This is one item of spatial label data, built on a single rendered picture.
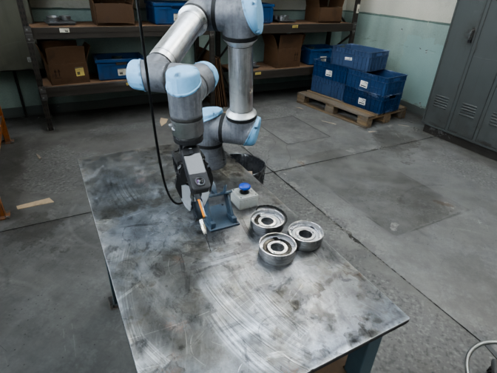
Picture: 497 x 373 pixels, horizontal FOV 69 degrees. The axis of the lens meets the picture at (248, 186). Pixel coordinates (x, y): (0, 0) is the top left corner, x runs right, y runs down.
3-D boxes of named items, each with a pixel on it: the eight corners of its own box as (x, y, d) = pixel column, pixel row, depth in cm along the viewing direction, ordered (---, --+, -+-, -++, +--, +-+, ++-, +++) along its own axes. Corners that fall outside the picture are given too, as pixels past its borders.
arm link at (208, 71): (179, 56, 92) (160, 68, 83) (220, 60, 90) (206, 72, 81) (181, 86, 97) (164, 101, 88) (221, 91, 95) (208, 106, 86)
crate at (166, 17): (188, 21, 439) (188, 1, 428) (200, 24, 411) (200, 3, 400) (146, 21, 417) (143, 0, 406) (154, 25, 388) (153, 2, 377)
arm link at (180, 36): (186, -17, 116) (117, 61, 85) (220, -16, 114) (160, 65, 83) (192, 19, 125) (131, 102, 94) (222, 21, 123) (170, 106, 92)
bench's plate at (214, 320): (408, 323, 86) (410, 318, 85) (160, 455, 60) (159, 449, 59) (211, 140, 176) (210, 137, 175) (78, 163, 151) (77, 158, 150)
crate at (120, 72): (140, 71, 438) (138, 52, 427) (147, 78, 409) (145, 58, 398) (95, 73, 418) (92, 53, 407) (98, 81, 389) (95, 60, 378)
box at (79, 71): (97, 82, 386) (92, 44, 368) (47, 86, 362) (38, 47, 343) (89, 74, 415) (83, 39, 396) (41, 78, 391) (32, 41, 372)
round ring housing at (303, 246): (298, 226, 114) (299, 216, 112) (328, 240, 109) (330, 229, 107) (279, 243, 107) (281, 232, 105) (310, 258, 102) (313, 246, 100)
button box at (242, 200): (257, 206, 124) (258, 193, 122) (239, 210, 121) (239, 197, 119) (246, 195, 130) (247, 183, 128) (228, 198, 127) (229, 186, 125)
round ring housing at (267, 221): (290, 231, 112) (291, 220, 110) (265, 243, 106) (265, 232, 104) (268, 214, 119) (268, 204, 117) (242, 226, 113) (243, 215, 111)
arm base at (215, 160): (185, 158, 154) (184, 136, 149) (217, 152, 160) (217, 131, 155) (198, 173, 142) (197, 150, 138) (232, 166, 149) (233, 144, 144)
